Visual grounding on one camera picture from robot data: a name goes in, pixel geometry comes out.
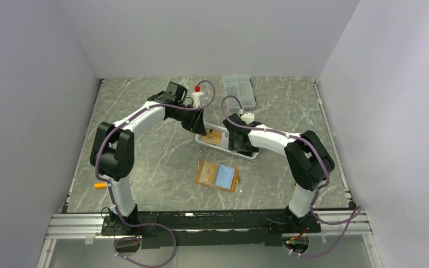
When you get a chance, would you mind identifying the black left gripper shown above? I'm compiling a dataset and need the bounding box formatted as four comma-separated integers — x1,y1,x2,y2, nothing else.
170,104,207,136

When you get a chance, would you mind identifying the white plastic basket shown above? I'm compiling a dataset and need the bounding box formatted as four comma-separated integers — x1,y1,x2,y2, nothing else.
195,123,259,160

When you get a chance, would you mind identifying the orange leather card holder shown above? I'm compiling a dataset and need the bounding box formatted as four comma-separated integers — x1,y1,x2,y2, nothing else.
195,160,240,192

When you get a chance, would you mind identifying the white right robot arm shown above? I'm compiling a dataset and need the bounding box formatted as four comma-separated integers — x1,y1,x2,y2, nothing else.
223,113,335,232

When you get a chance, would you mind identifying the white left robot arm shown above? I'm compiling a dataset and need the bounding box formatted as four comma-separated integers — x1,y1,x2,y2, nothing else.
90,82,206,235

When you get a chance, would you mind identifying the clear plastic screw box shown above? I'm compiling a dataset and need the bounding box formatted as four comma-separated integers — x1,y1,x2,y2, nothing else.
222,75,256,110

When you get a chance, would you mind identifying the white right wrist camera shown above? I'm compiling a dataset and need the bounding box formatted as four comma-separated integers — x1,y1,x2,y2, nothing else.
240,112,255,125

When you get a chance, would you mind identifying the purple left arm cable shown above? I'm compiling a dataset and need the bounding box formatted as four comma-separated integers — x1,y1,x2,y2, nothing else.
94,79,216,268

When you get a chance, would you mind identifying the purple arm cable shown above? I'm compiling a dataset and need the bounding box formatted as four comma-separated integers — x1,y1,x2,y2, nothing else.
220,95,363,259
94,79,216,268

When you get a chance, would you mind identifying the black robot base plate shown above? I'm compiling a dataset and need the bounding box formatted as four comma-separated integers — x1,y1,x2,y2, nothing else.
101,209,321,249

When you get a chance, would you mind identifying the orange handled small tool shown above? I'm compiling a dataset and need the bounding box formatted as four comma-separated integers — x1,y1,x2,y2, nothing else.
93,183,107,189

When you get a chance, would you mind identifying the aluminium frame rail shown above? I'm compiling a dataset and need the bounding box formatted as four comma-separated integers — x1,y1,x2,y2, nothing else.
45,209,372,241

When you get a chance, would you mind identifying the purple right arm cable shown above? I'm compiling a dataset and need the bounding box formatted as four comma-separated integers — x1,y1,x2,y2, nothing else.
220,95,363,259

